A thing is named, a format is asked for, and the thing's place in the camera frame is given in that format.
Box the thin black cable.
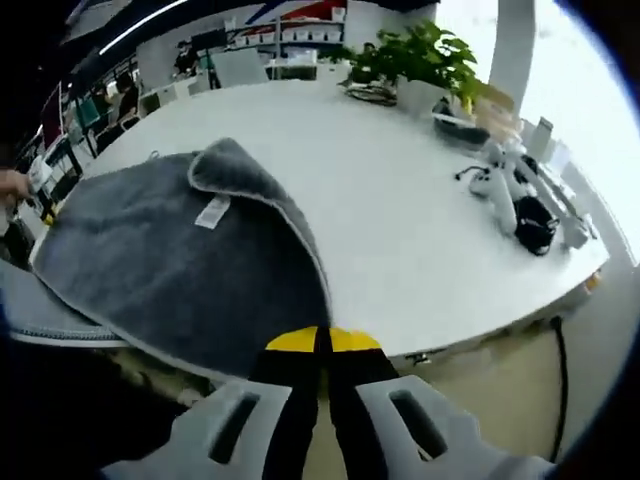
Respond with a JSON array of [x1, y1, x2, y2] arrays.
[[453, 165, 494, 182]]

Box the grey towel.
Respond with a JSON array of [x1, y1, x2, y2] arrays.
[[29, 137, 334, 381]]

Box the grey fabric chair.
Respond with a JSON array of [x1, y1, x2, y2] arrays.
[[0, 259, 131, 351]]

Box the black round device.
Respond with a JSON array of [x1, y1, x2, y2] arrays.
[[514, 194, 561, 256]]

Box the white cabinet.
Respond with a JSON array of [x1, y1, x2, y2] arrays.
[[137, 79, 211, 111]]

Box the white and black headset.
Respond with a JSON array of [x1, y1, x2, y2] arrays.
[[432, 97, 491, 146]]

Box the cardboard box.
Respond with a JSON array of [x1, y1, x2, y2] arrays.
[[472, 87, 524, 136]]

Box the grey office chair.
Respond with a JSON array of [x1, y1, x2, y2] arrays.
[[212, 49, 269, 89]]

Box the black floor cable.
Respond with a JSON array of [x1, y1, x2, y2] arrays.
[[547, 314, 571, 461]]

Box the white upright box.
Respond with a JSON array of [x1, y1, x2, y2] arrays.
[[527, 117, 554, 159]]

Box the black monitor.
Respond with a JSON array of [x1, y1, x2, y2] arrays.
[[189, 29, 229, 54]]

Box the person's left hand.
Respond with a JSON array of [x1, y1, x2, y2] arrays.
[[0, 170, 30, 197]]

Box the long ceiling light strip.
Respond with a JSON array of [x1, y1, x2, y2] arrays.
[[97, 0, 191, 55]]

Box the white shelf unit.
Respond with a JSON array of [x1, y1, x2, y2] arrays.
[[224, 4, 349, 51]]

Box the white game controller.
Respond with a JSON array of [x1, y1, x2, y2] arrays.
[[487, 142, 526, 171], [469, 169, 516, 236]]

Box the green potted plant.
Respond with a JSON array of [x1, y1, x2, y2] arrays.
[[339, 19, 489, 119]]

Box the red board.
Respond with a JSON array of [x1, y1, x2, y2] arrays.
[[42, 82, 66, 151]]

